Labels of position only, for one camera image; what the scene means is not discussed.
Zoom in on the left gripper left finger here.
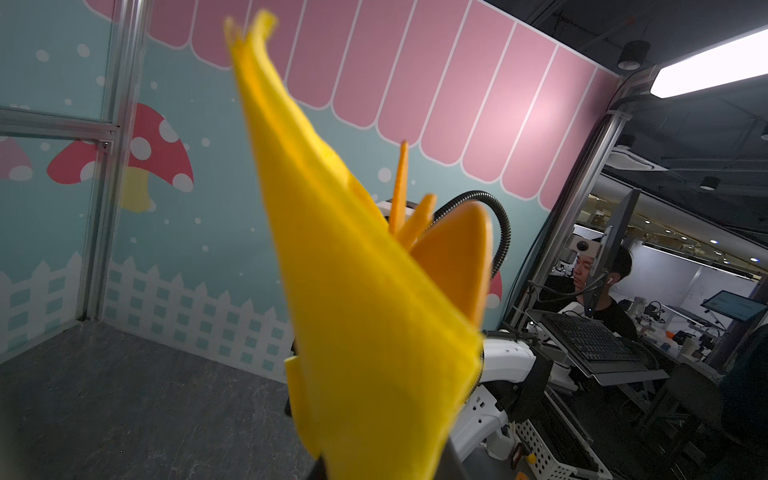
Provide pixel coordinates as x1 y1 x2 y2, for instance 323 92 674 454
305 457 327 480

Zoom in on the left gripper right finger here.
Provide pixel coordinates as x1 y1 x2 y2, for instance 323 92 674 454
440 440 468 480

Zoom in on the seated person black shirt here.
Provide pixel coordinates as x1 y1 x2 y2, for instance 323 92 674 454
533 242 640 343

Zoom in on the orange plastic fork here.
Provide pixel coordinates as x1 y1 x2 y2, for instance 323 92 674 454
394 194 437 251

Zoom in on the orange plastic spoon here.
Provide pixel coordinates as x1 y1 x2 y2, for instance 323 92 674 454
411 201 493 330

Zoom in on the black keyboard on tray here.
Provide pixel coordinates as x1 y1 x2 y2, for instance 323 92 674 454
540 312 646 373

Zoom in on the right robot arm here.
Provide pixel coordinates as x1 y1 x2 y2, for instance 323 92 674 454
435 332 551 479

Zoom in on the orange plastic knife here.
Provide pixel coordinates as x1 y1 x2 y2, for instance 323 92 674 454
389 141 409 235

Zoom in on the white perforated storage bin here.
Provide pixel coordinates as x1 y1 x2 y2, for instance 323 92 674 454
515 389 614 479

